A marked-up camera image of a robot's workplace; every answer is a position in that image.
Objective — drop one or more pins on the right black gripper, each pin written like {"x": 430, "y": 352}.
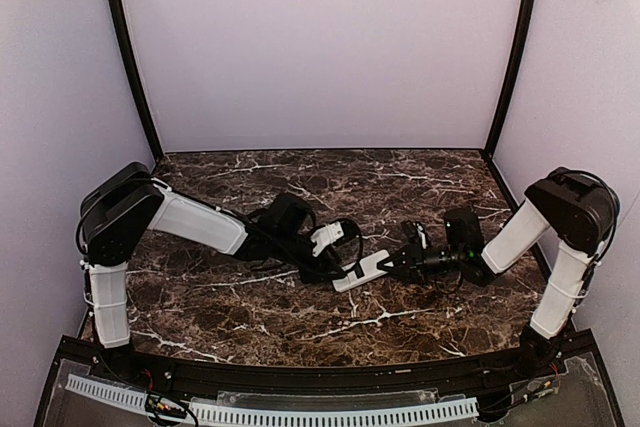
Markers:
{"x": 407, "y": 257}

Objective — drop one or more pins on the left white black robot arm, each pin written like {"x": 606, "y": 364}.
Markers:
{"x": 116, "y": 215}

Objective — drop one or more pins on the white remote control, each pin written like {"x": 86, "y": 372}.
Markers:
{"x": 366, "y": 271}

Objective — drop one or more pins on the green circuit board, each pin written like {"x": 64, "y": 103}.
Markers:
{"x": 156, "y": 405}

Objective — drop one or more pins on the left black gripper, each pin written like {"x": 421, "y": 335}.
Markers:
{"x": 314, "y": 271}

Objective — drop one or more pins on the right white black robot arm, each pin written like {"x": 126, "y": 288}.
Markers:
{"x": 577, "y": 205}

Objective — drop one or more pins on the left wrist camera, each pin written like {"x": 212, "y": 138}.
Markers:
{"x": 326, "y": 236}

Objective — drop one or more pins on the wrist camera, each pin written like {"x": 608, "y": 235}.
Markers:
{"x": 415, "y": 233}
{"x": 326, "y": 236}

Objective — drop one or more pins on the left black frame post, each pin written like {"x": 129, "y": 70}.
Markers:
{"x": 125, "y": 45}

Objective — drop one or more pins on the black front rail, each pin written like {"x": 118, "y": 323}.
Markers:
{"x": 482, "y": 372}

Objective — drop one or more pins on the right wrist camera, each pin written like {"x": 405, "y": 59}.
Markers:
{"x": 415, "y": 233}

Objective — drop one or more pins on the black frame post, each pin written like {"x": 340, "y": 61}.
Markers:
{"x": 125, "y": 45}
{"x": 520, "y": 35}

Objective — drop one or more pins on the white slotted cable duct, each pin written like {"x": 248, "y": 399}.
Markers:
{"x": 410, "y": 408}

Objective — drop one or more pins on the right black frame post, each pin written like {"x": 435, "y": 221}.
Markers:
{"x": 520, "y": 35}

